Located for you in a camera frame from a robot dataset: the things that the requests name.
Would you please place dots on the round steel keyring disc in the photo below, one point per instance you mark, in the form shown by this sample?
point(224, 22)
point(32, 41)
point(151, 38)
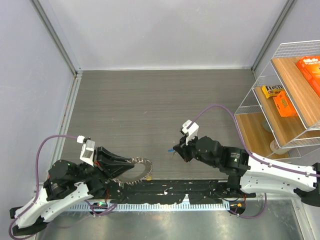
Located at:
point(140, 169)

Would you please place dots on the yellow M&M's bag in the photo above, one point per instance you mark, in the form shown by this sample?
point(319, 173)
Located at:
point(271, 91)

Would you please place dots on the orange Reese's box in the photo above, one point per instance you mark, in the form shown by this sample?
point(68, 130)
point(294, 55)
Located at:
point(284, 105)

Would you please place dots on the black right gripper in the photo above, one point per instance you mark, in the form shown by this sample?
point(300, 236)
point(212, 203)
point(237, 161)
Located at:
point(183, 149)

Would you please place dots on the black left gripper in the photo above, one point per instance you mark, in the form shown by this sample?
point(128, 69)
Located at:
point(108, 161)

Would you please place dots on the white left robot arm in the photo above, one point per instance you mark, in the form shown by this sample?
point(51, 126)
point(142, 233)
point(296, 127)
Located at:
point(69, 183)

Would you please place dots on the white slotted cable duct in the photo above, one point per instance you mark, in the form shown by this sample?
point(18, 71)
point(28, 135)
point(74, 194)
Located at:
point(176, 207)

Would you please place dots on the yellow key tag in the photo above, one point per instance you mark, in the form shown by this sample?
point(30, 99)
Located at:
point(149, 178)

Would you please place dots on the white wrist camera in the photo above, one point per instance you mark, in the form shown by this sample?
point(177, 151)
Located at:
point(189, 130)
point(87, 149)

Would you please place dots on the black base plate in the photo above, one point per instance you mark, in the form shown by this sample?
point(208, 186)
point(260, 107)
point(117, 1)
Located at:
point(171, 191)

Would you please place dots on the white wire shelf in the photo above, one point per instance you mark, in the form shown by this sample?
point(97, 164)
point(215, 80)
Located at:
point(280, 116)

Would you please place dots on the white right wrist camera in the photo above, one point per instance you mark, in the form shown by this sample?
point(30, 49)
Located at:
point(189, 130)

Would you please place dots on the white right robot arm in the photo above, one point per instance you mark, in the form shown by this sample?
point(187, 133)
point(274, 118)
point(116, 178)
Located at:
point(250, 173)

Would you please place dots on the orange Gillette box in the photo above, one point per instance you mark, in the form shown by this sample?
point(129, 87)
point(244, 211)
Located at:
point(309, 66)

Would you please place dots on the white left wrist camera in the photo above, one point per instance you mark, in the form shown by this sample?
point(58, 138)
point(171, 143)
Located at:
point(87, 149)

